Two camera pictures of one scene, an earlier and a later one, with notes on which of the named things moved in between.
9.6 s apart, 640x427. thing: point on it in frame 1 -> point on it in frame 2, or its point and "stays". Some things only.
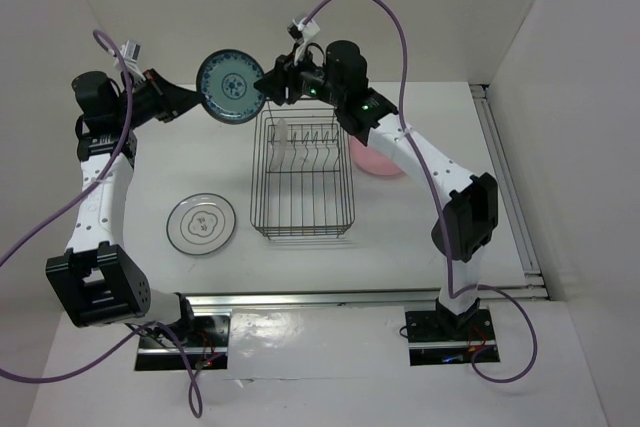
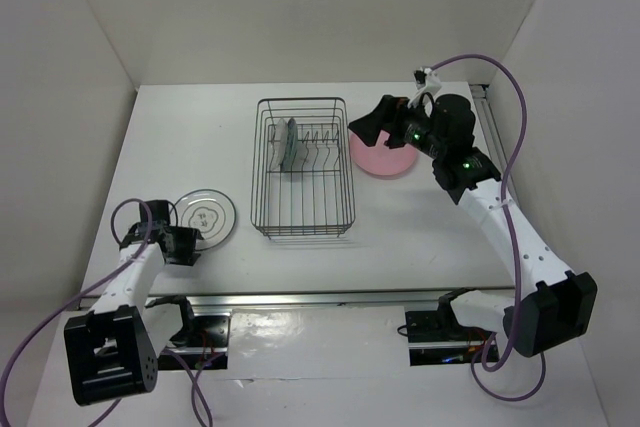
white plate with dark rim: x=201 y=223 stays
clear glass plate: x=280 y=141 stays
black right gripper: x=283 y=75 -> x=390 y=115
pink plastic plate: x=373 y=159 stays
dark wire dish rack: x=302 y=174 stays
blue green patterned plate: x=227 y=79 -> x=292 y=144
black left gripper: x=172 y=99 -> x=188 y=236
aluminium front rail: x=355 y=299 stays
